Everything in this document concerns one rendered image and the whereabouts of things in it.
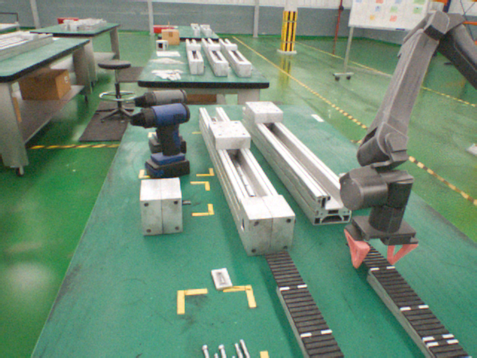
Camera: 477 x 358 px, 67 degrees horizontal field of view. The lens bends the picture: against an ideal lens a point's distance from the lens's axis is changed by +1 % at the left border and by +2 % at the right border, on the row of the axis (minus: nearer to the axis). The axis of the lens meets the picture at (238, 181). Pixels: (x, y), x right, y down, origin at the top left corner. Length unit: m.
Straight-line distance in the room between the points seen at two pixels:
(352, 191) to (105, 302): 0.48
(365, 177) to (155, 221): 0.46
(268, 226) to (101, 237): 0.38
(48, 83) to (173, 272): 3.90
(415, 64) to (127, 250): 0.74
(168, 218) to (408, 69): 0.61
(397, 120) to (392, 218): 0.19
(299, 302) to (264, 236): 0.17
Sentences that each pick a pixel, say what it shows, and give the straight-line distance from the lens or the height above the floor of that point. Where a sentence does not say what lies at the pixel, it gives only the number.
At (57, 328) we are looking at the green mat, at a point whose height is 0.78.
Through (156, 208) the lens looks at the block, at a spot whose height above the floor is 0.85.
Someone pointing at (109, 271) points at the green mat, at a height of 0.78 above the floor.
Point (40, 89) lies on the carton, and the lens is 4.55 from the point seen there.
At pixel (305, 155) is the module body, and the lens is 1.10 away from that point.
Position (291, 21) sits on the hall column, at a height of 0.84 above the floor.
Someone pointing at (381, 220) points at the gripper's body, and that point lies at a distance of 0.71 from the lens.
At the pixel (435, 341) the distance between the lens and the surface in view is 0.68.
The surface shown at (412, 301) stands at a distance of 0.73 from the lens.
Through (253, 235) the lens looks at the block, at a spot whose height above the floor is 0.83.
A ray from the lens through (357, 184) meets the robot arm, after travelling 0.63.
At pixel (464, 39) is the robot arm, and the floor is 1.21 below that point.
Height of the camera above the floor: 1.27
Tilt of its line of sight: 27 degrees down
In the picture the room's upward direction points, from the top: 2 degrees clockwise
